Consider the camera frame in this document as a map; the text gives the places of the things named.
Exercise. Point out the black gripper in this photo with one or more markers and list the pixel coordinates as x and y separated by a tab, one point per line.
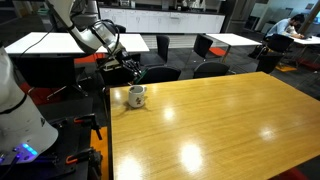
123	60

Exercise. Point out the white ceramic cup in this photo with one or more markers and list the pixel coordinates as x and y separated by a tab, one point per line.
136	96

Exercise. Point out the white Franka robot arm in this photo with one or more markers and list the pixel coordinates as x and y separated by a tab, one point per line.
20	126

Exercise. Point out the black office chair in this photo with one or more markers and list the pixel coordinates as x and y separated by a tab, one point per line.
50	71
202	45
162	46
210	70
280	43
268	63
161	74

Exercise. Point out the orange seat cushion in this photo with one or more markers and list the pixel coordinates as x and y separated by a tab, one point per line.
82	60
217	51

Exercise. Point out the white kitchen counter cabinets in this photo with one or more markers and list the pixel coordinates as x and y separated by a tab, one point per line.
173	23

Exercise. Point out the large white rectangular table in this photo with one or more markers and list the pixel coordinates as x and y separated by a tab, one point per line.
40	43

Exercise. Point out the white table with thin legs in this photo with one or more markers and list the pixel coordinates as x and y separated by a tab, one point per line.
233	39

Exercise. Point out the green waste bin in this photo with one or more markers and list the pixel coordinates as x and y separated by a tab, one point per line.
42	16

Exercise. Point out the white board panel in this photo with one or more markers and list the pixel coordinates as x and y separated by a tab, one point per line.
258	10

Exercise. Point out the seated man light blue shirt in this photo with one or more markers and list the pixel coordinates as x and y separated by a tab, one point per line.
283	25

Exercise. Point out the white desk with laptop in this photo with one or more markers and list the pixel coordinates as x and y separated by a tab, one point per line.
308	40

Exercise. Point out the slanted wooden column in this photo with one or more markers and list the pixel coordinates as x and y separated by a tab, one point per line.
310	16

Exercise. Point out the red seat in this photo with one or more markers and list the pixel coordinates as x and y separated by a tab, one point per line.
290	174

